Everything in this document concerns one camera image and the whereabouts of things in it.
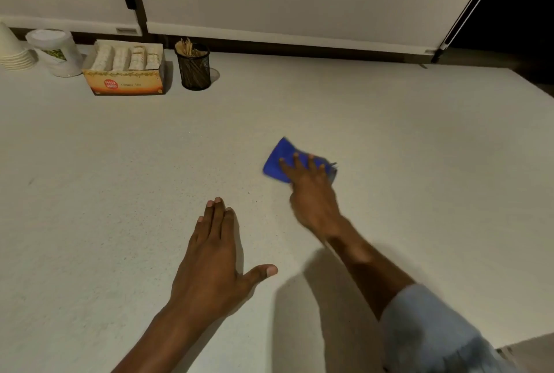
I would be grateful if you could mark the rows of white sachets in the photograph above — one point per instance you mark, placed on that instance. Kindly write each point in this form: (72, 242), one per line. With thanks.
(121, 58)

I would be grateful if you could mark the white plastic jar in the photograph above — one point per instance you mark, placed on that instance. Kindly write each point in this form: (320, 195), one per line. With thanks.
(60, 56)

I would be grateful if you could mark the person's left middle finger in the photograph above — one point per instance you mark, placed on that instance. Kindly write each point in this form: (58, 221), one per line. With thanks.
(218, 221)

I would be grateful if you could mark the bundle of wooden stirrers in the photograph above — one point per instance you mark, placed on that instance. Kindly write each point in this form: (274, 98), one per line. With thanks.
(188, 47)

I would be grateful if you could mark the orange cardboard sachet box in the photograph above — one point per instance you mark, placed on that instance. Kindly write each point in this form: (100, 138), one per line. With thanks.
(125, 81)

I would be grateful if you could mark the stack of white cone cups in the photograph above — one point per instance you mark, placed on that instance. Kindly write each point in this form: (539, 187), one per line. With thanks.
(11, 52)

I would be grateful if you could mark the person's right forearm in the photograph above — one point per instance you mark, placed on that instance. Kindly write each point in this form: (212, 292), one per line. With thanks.
(368, 268)

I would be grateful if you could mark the person's left forearm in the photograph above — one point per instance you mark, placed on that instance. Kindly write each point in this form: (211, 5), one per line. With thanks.
(160, 342)

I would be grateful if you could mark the person's left hand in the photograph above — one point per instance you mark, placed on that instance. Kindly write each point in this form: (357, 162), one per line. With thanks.
(207, 273)

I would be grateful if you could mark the blue cleaning cloth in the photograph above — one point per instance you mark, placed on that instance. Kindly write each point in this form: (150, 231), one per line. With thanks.
(279, 156)

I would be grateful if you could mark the person's left little finger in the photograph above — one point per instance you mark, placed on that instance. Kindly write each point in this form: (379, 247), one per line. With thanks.
(198, 233)

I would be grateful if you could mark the person's right middle finger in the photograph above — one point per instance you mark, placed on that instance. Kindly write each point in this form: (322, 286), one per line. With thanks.
(299, 167)

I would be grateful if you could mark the person's left thumb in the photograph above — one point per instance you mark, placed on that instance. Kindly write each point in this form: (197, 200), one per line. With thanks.
(259, 274)

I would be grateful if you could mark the person's right hand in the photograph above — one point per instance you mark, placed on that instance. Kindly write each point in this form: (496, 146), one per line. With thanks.
(314, 201)

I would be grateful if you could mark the person's right little finger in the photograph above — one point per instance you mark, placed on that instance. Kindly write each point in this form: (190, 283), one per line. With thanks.
(324, 174)

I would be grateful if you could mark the black mesh holder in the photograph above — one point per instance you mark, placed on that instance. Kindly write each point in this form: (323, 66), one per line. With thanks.
(194, 71)

